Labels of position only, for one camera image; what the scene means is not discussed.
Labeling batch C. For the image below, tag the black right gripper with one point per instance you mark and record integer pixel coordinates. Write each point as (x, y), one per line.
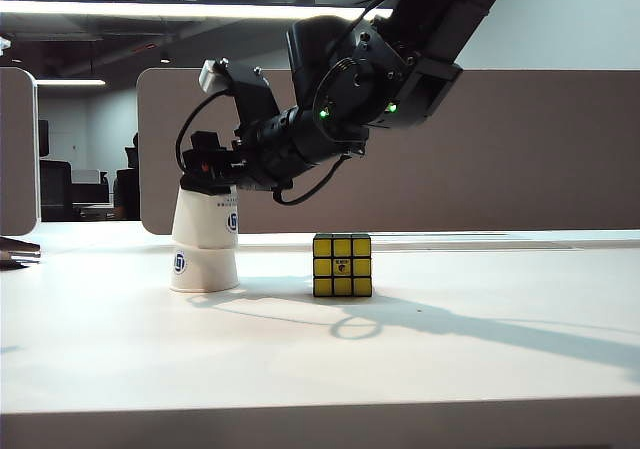
(215, 161)

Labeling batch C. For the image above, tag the white paper cup blue logo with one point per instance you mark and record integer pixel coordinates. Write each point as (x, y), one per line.
(200, 219)
(205, 269)

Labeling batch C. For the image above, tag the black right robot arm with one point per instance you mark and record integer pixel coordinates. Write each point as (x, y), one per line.
(350, 84)

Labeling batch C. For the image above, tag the seated person in background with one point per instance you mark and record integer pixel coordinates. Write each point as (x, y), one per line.
(129, 194)

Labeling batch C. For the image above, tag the white background box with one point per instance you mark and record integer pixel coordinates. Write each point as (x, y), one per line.
(89, 176)

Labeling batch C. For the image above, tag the black background cabinet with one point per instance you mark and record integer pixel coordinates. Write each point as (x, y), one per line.
(55, 189)

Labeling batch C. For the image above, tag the Rubik's cube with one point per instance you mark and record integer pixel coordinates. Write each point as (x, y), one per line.
(342, 269)

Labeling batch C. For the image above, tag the short ceiling light strip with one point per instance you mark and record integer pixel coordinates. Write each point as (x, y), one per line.
(70, 83)

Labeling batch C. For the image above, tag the long ceiling light strip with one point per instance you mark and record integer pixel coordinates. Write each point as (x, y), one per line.
(150, 10)

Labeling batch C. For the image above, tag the narrow grey desk partition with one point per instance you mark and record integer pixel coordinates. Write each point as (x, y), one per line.
(16, 159)

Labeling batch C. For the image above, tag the dark flat object on desk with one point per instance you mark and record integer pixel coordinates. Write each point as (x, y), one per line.
(16, 256)

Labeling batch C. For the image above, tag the wide grey desk partition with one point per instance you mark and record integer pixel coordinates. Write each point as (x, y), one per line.
(475, 179)

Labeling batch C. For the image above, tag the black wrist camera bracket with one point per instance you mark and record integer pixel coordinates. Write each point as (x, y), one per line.
(252, 99)

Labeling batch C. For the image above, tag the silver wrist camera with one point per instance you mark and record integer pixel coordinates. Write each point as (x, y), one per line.
(212, 76)

